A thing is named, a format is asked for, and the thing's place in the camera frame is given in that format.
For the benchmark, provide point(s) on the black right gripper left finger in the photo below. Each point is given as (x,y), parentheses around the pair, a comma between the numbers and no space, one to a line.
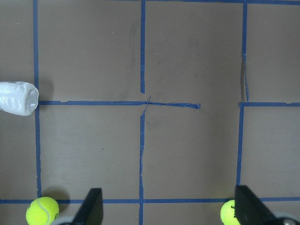
(91,211)

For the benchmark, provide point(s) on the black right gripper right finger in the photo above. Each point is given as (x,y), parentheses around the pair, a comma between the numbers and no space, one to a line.
(250,210)

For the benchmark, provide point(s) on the blue white tennis ball can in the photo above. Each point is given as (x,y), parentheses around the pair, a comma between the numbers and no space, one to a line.
(18,98)

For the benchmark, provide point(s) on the far yellow tennis ball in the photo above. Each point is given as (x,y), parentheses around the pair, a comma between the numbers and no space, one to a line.
(227,213)

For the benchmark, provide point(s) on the yellow tennis ball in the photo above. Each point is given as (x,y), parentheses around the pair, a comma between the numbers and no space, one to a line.
(42,211)
(227,213)

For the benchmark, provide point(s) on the right yellow tennis ball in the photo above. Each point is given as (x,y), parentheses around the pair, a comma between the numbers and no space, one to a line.
(42,211)

